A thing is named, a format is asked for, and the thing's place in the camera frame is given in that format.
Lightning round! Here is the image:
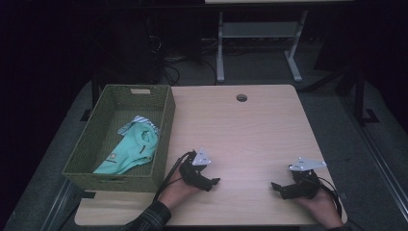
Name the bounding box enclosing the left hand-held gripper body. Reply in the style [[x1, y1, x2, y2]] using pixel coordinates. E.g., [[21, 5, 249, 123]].
[[178, 147, 213, 191]]

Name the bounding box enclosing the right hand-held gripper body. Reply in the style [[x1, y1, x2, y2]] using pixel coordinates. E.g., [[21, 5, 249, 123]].
[[283, 156, 328, 200]]

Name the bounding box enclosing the mint green baby garment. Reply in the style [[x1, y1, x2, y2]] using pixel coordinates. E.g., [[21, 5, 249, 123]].
[[92, 115, 161, 176]]

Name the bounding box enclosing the green woven basket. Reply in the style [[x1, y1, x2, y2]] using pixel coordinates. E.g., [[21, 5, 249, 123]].
[[62, 84, 177, 193]]

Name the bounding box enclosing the person's left hand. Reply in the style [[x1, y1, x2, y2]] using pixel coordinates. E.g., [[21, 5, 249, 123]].
[[158, 174, 202, 210]]

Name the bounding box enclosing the person's right hand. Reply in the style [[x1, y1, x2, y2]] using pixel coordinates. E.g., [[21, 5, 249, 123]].
[[293, 188, 344, 230]]

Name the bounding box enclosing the black metal stand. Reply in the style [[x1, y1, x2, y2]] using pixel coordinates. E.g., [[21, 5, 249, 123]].
[[335, 62, 380, 127]]

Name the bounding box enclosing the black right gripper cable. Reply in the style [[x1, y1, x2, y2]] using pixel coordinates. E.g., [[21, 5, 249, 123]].
[[314, 175, 344, 219]]

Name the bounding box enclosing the bundle of floor cables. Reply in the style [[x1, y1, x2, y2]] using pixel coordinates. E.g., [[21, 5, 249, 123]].
[[145, 32, 219, 87]]

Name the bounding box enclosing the grey metal table frame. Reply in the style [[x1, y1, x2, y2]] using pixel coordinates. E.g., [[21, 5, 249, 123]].
[[215, 9, 309, 85]]

